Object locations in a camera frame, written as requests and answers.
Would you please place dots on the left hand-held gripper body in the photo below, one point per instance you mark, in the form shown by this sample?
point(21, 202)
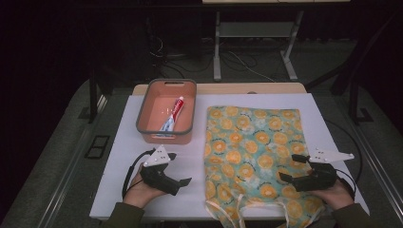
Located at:
point(158, 177)

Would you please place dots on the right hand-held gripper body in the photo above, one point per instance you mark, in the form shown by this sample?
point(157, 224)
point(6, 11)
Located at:
point(320, 177)

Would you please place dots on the toothpaste tube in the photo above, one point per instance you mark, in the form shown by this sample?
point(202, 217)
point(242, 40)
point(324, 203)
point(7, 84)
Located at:
point(173, 114)

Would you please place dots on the orange plastic basket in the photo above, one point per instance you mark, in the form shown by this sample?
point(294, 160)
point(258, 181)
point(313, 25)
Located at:
point(158, 107)

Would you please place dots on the orange print tote bag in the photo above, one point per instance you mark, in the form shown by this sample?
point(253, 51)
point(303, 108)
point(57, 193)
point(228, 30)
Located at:
point(247, 142)

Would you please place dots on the person's right hand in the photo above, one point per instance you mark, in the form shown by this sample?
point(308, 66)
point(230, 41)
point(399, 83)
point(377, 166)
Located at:
point(335, 194)

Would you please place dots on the person's left hand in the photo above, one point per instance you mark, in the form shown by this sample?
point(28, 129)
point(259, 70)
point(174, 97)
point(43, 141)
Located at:
point(139, 193)

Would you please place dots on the white table mat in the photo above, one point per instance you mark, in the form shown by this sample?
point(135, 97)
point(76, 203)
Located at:
point(109, 196)

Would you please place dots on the black metal stand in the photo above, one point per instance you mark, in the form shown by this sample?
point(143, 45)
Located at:
point(354, 104)
point(92, 98)

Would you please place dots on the wooden table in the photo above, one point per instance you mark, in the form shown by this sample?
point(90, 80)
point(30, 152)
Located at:
point(253, 88)

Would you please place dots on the grey metal stand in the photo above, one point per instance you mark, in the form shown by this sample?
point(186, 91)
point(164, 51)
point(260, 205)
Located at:
point(217, 63)

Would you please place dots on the aluminium rail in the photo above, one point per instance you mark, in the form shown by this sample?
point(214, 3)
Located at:
point(72, 158)
point(377, 161)

